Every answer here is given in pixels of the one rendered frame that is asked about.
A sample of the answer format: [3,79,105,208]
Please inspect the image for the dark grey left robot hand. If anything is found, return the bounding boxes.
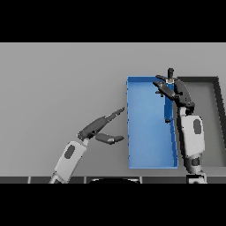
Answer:
[77,106,126,146]

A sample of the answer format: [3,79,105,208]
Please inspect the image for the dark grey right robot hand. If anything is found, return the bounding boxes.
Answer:
[152,74,196,115]

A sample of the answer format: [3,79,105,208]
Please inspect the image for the blue pipe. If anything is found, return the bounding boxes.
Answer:
[163,67,175,124]

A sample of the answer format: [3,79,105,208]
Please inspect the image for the dark grey bin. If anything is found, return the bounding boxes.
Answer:
[175,76,226,168]

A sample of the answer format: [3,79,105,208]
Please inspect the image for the blue bin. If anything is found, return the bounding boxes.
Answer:
[125,75,179,170]

